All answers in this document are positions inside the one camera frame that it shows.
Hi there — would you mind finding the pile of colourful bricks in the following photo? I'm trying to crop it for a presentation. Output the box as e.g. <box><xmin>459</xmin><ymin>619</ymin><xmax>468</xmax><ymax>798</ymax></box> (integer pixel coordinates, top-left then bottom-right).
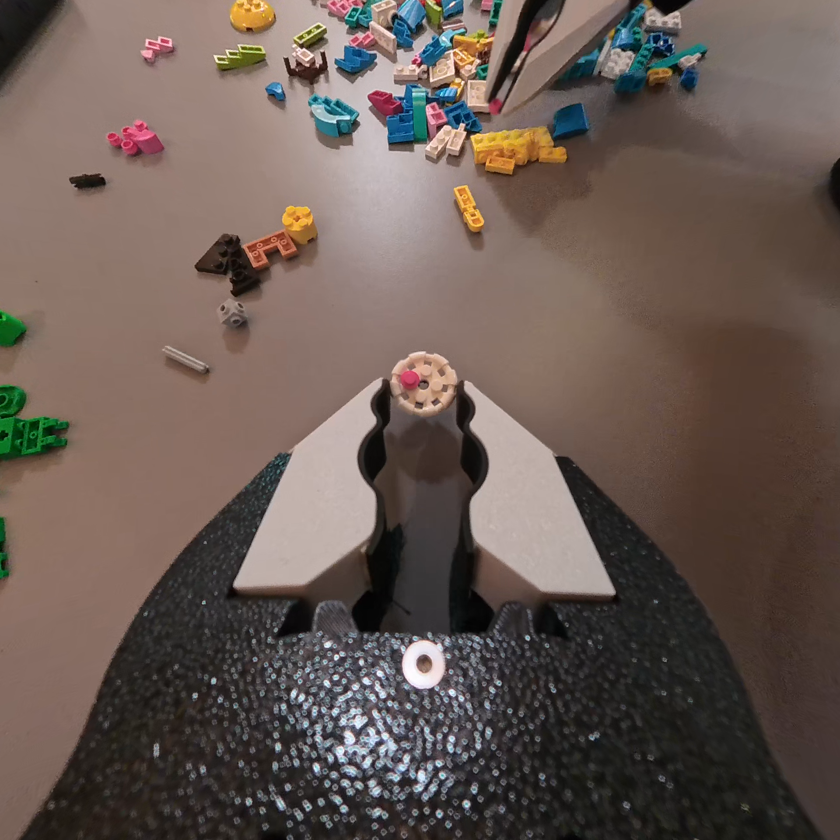
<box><xmin>328</xmin><ymin>0</ymin><xmax>710</xmax><ymax>175</ymax></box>

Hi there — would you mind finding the lime green stepped plate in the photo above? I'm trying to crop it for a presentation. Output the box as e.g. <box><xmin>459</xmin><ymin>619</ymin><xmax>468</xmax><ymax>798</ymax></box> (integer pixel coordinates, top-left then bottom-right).
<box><xmin>213</xmin><ymin>44</ymin><xmax>266</xmax><ymax>71</ymax></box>

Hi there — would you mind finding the yellow round brick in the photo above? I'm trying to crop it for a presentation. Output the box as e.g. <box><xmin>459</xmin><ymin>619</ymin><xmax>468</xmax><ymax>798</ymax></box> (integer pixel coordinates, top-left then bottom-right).
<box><xmin>281</xmin><ymin>205</ymin><xmax>319</xmax><ymax>245</ymax></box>

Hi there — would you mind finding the blue curved slope brick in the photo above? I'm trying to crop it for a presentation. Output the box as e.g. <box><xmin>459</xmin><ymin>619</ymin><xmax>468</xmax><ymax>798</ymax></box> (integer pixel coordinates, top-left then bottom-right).
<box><xmin>551</xmin><ymin>104</ymin><xmax>592</xmax><ymax>140</ymax></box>

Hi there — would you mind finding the dark brown white brick assembly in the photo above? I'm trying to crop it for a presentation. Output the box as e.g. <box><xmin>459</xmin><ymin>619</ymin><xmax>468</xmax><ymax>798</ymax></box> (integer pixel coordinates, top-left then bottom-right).
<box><xmin>283</xmin><ymin>46</ymin><xmax>329</xmax><ymax>83</ymax></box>

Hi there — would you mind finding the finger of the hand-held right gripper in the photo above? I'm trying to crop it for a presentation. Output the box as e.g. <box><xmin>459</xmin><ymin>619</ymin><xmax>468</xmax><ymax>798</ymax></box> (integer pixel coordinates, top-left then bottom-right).
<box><xmin>500</xmin><ymin>0</ymin><xmax>632</xmax><ymax>116</ymax></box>
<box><xmin>486</xmin><ymin>0</ymin><xmax>529</xmax><ymax>101</ymax></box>

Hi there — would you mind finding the teal arch brick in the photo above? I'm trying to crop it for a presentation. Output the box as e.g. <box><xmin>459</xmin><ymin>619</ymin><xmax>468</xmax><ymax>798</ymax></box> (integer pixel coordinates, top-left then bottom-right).
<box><xmin>308</xmin><ymin>95</ymin><xmax>361</xmax><ymax>137</ymax></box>

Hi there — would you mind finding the black wedge plate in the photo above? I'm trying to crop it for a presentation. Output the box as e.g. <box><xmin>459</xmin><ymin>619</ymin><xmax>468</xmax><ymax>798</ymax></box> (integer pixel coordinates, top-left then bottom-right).
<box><xmin>194</xmin><ymin>233</ymin><xmax>247</xmax><ymax>275</ymax></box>

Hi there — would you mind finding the salmon L-shaped plate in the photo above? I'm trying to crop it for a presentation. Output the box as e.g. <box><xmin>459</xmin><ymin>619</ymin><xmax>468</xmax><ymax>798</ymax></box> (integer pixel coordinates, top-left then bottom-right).
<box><xmin>241</xmin><ymin>230</ymin><xmax>298</xmax><ymax>270</ymax></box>

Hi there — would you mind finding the pink small brick assembly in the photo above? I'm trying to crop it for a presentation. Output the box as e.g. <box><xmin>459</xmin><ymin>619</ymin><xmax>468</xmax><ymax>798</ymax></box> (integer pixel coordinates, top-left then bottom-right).
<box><xmin>106</xmin><ymin>119</ymin><xmax>165</xmax><ymax>157</ymax></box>

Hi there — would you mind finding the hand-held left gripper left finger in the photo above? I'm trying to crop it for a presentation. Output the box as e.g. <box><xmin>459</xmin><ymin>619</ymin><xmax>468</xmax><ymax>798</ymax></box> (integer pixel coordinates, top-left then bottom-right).
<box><xmin>231</xmin><ymin>377</ymin><xmax>393</xmax><ymax>603</ymax></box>

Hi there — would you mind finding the grey axle pin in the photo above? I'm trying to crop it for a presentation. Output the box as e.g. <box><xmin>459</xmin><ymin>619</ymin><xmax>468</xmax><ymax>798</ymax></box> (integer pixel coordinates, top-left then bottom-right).
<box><xmin>162</xmin><ymin>345</ymin><xmax>211</xmax><ymax>375</ymax></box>

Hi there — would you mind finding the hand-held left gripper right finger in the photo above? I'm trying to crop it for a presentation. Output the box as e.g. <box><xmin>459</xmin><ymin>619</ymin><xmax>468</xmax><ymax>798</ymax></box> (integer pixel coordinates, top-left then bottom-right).
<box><xmin>459</xmin><ymin>379</ymin><xmax>618</xmax><ymax>608</ymax></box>

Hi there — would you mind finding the pile of small green bricks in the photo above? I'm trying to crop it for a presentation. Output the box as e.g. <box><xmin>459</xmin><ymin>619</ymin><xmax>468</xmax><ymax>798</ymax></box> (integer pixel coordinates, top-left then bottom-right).
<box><xmin>0</xmin><ymin>310</ymin><xmax>70</xmax><ymax>580</ymax></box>

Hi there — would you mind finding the grey desk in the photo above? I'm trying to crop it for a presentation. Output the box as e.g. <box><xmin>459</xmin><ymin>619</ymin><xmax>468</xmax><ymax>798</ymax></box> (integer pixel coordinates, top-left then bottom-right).
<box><xmin>0</xmin><ymin>0</ymin><xmax>840</xmax><ymax>840</ymax></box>

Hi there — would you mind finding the yellow dome brick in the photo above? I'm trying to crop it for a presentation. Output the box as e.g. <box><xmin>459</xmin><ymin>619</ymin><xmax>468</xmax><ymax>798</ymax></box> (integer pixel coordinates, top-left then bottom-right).
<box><xmin>230</xmin><ymin>0</ymin><xmax>277</xmax><ymax>32</ymax></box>

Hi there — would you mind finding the beige round wheel brick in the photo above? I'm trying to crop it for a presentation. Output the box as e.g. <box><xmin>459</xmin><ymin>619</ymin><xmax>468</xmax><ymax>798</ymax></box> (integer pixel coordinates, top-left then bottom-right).
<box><xmin>390</xmin><ymin>351</ymin><xmax>458</xmax><ymax>417</ymax></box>

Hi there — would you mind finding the yellow hinge plate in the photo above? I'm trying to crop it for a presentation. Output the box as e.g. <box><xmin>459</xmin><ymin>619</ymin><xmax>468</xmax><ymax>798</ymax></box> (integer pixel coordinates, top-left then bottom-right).
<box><xmin>453</xmin><ymin>185</ymin><xmax>485</xmax><ymax>234</ymax></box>

